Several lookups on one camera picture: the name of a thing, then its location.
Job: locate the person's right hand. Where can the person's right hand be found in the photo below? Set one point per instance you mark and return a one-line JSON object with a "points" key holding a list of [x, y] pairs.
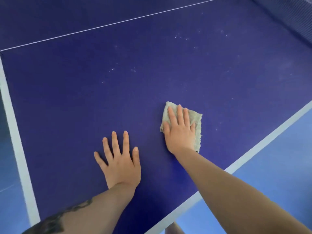
{"points": [[180, 138]]}

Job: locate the person's left hand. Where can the person's left hand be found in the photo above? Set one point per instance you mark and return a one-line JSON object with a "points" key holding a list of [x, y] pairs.
{"points": [[120, 168]]}

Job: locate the grey cleaning cloth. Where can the grey cleaning cloth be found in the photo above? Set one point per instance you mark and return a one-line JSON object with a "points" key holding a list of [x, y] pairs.
{"points": [[197, 129]]}

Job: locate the person's right forearm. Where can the person's right forearm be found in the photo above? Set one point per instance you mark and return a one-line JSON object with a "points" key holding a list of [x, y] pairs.
{"points": [[239, 194]]}

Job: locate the person's left forearm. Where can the person's left forearm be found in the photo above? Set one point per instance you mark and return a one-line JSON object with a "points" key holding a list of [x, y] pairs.
{"points": [[85, 212]]}

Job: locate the blue table tennis table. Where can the blue table tennis table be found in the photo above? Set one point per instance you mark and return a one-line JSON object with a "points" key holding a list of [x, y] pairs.
{"points": [[122, 70]]}

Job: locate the dark blue table tennis net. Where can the dark blue table tennis net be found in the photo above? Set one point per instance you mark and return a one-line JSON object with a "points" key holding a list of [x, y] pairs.
{"points": [[290, 15]]}

